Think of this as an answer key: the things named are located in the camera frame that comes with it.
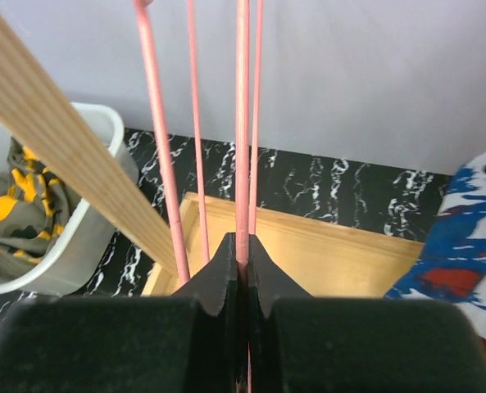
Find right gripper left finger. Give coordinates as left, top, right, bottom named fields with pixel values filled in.
left=0, top=234, right=238, bottom=392

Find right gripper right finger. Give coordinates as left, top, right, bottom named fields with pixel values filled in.
left=248, top=237, right=486, bottom=392

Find camouflage yellow trousers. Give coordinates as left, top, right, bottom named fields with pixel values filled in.
left=0, top=139, right=80, bottom=282

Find pink wire hanger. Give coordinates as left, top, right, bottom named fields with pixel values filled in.
left=234, top=0, right=265, bottom=393
left=134, top=1, right=210, bottom=284

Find blue patterned trousers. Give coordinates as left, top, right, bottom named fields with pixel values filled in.
left=386, top=152, right=486, bottom=349

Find white plastic basket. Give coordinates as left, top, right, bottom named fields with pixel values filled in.
left=0, top=102, right=139, bottom=296

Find black marble mat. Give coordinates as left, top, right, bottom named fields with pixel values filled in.
left=0, top=129, right=451, bottom=323

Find wooden clothes rack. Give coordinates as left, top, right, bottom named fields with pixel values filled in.
left=0, top=15, right=422, bottom=297

